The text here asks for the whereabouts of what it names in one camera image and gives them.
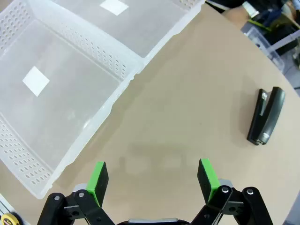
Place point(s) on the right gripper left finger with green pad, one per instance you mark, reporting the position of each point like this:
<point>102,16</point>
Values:
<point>98,185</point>

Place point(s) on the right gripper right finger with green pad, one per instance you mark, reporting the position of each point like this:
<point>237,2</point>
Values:
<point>206,180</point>

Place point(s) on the black stapler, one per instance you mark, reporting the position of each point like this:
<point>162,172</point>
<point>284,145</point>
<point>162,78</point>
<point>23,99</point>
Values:
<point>269,117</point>

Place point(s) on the translucent white plastic basket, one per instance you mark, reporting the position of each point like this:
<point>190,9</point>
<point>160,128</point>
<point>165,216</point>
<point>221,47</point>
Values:
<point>70,112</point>
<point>150,30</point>

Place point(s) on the yellow tape measure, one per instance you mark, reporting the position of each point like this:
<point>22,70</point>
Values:
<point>9,219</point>

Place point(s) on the aluminium profile side table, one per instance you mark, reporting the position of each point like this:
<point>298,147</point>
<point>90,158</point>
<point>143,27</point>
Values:
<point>3,204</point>

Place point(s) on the clear plastic storage box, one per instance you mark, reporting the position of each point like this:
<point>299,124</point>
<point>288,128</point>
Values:
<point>264,44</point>

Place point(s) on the green flat strip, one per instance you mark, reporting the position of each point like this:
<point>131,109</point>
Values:
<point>259,24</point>

